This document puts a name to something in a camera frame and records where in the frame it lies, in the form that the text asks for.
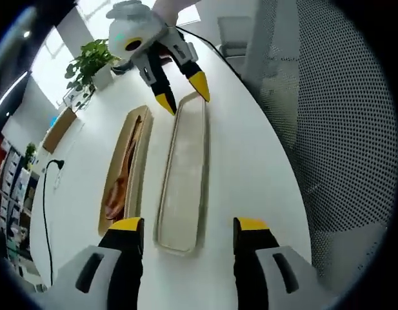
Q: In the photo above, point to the grey mesh office chair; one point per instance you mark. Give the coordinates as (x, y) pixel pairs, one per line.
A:
(340, 145)

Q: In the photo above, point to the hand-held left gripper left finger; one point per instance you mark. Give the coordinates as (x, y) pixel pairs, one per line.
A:
(118, 264)

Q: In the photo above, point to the person's right hand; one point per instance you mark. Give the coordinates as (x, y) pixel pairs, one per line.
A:
(173, 9)

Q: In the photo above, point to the small green potted plant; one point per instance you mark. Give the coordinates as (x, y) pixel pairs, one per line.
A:
(30, 153)

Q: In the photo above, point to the beige cutlery case lid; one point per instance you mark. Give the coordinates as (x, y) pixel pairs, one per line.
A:
(185, 181)

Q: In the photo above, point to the storage shelf with white bins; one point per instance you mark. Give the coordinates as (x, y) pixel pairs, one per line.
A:
(11, 193)

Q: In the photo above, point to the brown cardboard box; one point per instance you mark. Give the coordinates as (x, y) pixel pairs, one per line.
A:
(58, 130)

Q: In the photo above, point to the brown wooden spoon utensil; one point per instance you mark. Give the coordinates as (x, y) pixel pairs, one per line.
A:
(116, 197)

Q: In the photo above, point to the green potted plant white pot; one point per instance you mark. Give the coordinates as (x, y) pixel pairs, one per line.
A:
(89, 68)

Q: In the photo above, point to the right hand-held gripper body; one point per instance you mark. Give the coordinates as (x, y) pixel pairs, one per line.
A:
(134, 26)

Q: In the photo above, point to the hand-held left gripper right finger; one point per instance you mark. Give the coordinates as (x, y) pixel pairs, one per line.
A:
(256, 264)

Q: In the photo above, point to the beige cutlery case base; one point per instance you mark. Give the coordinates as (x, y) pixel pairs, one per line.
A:
(137, 168)

